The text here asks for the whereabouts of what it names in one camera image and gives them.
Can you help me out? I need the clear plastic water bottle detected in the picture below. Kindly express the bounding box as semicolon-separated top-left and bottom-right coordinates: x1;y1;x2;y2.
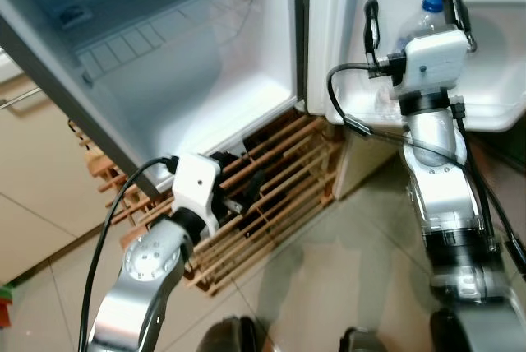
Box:
374;0;451;118

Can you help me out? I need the dark grey fridge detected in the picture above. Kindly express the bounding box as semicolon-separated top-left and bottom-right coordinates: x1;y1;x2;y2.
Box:
0;0;310;198

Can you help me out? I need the small blue fridge knob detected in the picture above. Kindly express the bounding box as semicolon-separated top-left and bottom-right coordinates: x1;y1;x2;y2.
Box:
59;5;94;27

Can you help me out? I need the wooden slatted rack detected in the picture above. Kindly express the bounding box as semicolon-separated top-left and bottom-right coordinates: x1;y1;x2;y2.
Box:
68;108;346;298

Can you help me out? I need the white side counter unit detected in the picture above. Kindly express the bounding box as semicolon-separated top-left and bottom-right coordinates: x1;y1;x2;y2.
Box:
333;122;405;202

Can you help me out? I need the dark green door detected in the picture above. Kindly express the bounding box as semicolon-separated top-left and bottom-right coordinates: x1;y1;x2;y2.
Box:
485;122;526;168

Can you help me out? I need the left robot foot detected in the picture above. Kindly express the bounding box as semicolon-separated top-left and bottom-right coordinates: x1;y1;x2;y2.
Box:
196;315;265;352

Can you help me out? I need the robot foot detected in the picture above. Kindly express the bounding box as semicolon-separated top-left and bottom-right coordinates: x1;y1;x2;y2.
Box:
196;315;265;352
339;327;389;352

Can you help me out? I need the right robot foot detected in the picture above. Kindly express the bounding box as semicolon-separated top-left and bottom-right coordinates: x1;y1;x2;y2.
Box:
339;327;389;352

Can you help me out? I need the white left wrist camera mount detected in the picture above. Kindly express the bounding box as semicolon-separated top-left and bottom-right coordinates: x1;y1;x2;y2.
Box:
170;153;223;236

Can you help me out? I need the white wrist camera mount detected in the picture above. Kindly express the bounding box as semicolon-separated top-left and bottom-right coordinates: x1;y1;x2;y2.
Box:
394;29;471;100
170;153;223;236

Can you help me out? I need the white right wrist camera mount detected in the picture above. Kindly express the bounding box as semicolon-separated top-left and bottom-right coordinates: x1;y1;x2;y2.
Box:
394;29;471;100

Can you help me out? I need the white wire fridge shelf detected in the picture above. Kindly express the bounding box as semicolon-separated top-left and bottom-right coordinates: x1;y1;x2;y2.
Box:
76;0;251;83

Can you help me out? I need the steel bar cabinet handle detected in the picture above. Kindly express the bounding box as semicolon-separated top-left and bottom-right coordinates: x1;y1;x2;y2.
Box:
0;85;42;113

